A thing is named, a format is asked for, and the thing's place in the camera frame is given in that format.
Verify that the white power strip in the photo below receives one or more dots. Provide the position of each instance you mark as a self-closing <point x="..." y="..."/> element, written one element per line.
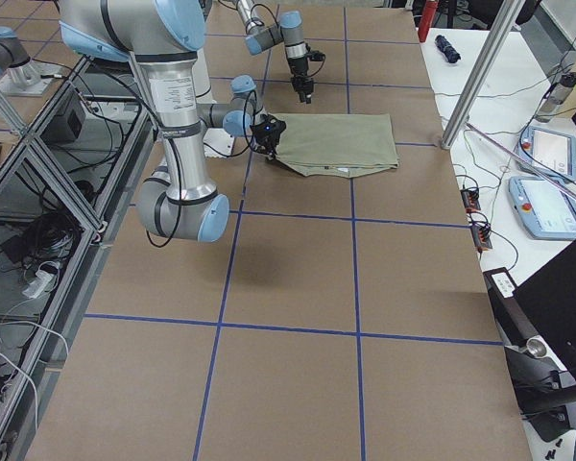
<point x="42" y="283"/>

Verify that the lower teach pendant tablet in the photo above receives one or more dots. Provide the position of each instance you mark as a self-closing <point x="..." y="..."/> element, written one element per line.
<point x="542" y="209"/>

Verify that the teach pendant tablet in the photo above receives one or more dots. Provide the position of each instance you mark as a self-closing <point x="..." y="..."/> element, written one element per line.
<point x="552" y="153"/>
<point x="542" y="209"/>

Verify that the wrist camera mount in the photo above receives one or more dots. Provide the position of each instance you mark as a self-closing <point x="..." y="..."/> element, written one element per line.
<point x="270" y="129"/>
<point x="315" y="55"/>

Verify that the aluminium frame post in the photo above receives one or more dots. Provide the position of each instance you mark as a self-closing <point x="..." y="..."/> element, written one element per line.
<point x="494" y="41"/>

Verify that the folded dark blue umbrella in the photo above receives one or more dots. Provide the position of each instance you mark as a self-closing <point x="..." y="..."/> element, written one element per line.
<point x="451" y="55"/>

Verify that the black monitor on stand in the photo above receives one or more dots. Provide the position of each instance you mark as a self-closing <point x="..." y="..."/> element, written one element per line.
<point x="538" y="319"/>

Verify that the olive green long-sleeve shirt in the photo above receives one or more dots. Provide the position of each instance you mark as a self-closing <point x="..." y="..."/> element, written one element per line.
<point x="318" y="144"/>

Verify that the water bottle with dark cap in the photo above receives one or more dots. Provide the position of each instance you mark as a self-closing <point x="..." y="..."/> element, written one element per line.
<point x="555" y="97"/>

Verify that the reacher grabber stick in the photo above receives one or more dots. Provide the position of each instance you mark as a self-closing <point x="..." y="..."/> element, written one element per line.
<point x="567" y="192"/>

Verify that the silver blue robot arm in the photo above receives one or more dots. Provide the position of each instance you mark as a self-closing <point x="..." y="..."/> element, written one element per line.
<point x="163" y="38"/>
<point x="287" y="30"/>

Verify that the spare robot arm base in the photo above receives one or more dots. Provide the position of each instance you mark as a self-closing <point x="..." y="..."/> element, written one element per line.
<point x="19" y="74"/>

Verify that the upper teach pendant tablet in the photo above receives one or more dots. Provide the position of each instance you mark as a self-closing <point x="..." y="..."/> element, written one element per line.
<point x="552" y="153"/>

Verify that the white central pedestal column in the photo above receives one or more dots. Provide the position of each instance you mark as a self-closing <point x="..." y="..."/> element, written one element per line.
<point x="217" y="143"/>

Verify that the orange black connector board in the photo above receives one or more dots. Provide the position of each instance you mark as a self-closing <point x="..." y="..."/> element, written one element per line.
<point x="470" y="198"/>

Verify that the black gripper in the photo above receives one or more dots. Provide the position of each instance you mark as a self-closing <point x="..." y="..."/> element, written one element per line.
<point x="263" y="138"/>
<point x="298" y="65"/>

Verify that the red cylinder bottle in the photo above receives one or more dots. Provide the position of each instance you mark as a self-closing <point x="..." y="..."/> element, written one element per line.
<point x="428" y="12"/>

